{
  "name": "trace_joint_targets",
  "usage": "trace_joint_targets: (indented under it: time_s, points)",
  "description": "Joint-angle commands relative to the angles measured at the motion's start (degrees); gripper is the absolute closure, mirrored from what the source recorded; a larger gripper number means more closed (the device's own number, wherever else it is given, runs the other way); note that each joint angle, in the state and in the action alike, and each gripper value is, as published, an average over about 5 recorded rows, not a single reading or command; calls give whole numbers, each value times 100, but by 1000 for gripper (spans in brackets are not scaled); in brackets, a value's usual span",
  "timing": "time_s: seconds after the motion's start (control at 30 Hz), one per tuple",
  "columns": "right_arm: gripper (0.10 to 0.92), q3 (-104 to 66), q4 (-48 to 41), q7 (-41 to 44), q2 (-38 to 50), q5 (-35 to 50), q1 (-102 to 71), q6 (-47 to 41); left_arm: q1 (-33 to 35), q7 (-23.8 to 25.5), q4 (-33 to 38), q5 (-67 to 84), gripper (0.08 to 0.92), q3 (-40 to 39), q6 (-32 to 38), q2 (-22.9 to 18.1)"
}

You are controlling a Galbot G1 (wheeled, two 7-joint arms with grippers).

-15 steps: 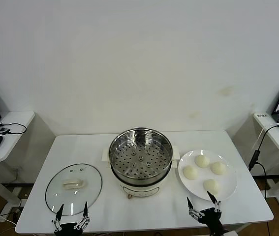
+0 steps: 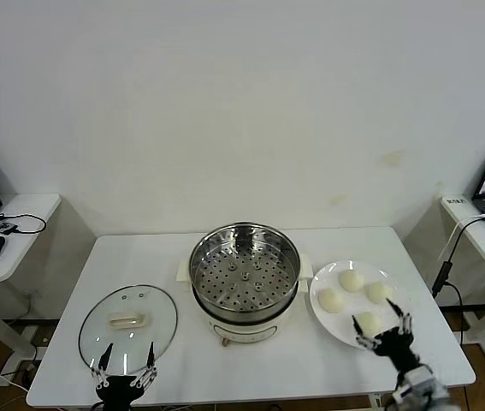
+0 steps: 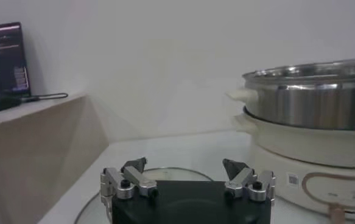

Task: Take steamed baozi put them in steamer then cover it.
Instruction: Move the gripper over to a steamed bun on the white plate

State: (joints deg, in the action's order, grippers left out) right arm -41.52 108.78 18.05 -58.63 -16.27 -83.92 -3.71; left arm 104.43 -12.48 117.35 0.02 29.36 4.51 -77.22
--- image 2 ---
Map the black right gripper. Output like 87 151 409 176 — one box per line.
352 298 421 376

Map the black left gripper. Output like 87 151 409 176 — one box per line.
89 341 159 411

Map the white steamed baozi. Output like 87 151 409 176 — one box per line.
317 288 346 313
338 269 366 294
364 281 394 305
352 311 383 337

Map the round glass pot lid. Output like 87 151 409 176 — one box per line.
78 284 179 378

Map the perforated steel steamer basket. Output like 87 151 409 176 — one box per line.
189 221 302 321

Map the round white plate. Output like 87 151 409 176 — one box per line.
309 259 413 351

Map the cream electric cooking pot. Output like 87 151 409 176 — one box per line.
175 253 314 348

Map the white side desk with mouse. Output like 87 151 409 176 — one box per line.
0 193 62 369

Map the black cable with adapter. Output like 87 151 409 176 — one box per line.
432 216 485 346

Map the white laptop cable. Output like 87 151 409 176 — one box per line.
437 212 485 262

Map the thin black hub cable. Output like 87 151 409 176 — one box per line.
0 212 48 235

